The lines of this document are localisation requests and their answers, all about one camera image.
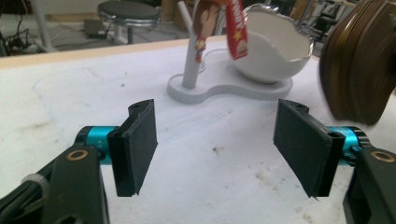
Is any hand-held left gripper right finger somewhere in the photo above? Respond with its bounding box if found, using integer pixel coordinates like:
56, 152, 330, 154
273, 98, 366, 199

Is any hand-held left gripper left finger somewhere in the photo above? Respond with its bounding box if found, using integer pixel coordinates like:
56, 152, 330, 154
81, 98, 159, 198

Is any white eggshell bowl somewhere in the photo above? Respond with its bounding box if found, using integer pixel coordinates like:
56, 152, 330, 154
232, 3, 315, 85

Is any brown leather wallet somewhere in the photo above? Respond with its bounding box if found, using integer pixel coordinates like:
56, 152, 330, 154
319, 0, 396, 126

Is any white stand with pole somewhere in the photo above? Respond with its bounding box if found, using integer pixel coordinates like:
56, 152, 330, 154
166, 0, 294, 105

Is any doll keychain with red strap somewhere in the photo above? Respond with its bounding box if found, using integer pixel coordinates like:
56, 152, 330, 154
192, 0, 249, 65

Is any white table mat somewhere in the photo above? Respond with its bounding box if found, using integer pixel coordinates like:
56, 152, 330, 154
0, 40, 396, 224

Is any wooden table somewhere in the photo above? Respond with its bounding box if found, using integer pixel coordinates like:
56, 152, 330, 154
0, 35, 321, 70

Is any black round stool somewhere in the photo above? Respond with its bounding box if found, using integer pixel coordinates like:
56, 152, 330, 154
96, 0, 162, 45

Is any white metal stand leg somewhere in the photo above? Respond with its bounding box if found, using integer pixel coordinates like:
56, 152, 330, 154
30, 0, 58, 53

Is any tangle of floor cables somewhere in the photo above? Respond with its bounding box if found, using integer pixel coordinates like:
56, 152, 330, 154
0, 17, 35, 55

